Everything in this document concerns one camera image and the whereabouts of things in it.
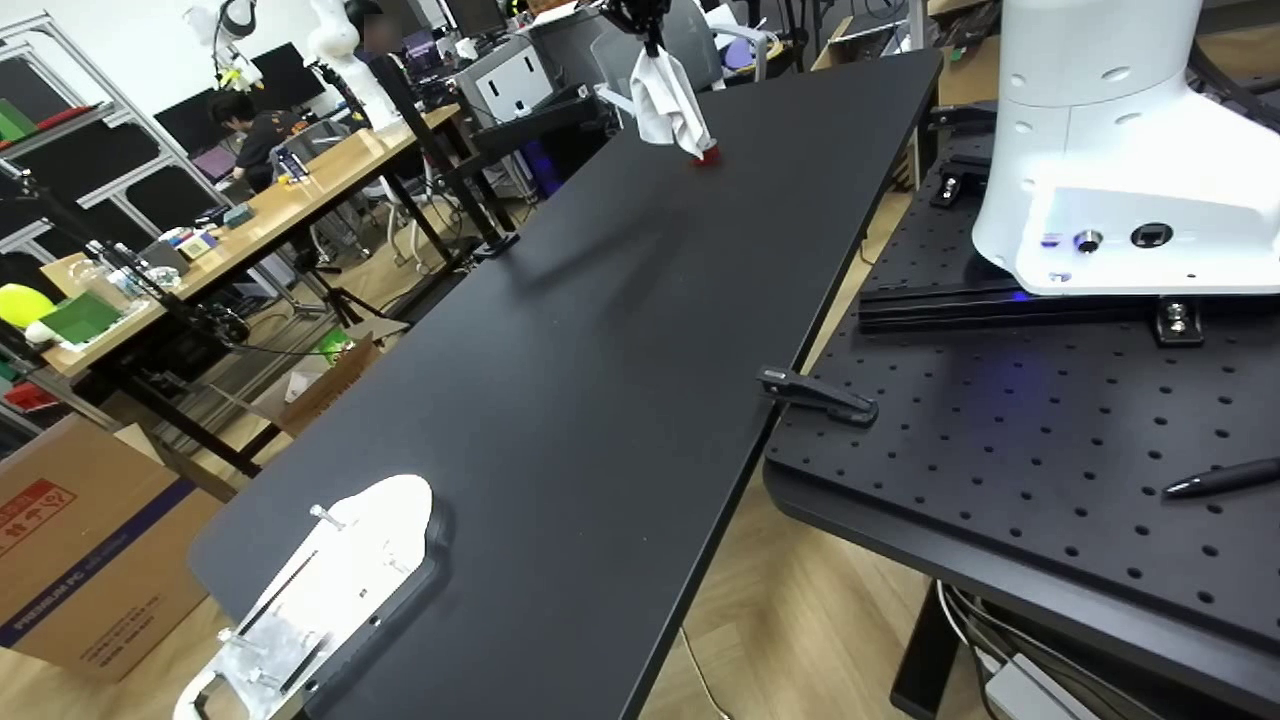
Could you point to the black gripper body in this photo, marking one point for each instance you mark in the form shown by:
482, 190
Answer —
638, 13

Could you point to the white cloth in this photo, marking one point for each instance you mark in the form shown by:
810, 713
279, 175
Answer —
660, 104

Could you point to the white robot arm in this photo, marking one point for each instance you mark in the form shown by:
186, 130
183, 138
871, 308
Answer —
1123, 134

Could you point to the small green object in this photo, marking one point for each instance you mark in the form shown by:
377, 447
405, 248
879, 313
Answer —
332, 346

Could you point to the green cloth on desk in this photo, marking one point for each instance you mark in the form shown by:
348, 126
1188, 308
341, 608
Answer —
83, 323

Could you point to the grey office chair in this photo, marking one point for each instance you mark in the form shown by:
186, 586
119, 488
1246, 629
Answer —
692, 45

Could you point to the grey cabinet with slots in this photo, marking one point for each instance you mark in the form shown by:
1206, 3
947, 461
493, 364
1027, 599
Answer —
506, 83

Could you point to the black hanging stand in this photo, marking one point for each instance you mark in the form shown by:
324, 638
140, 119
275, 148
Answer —
447, 167

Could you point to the long wooden desk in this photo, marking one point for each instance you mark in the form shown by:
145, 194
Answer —
286, 201

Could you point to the black clamp lever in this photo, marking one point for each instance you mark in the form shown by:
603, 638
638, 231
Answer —
816, 395

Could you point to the black perforated mounting board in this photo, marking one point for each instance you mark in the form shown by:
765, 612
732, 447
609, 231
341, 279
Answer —
1065, 455

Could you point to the black pen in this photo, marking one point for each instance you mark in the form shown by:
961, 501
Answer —
1222, 479

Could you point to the grey power adapter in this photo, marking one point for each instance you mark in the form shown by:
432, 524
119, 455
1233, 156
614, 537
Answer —
1035, 689

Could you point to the cardboard box with red print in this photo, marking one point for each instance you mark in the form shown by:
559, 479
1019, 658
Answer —
83, 547

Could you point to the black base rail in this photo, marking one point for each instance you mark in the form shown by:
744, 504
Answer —
985, 308

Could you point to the silver bolt bracket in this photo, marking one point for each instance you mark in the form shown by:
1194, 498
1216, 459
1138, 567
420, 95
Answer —
1177, 323

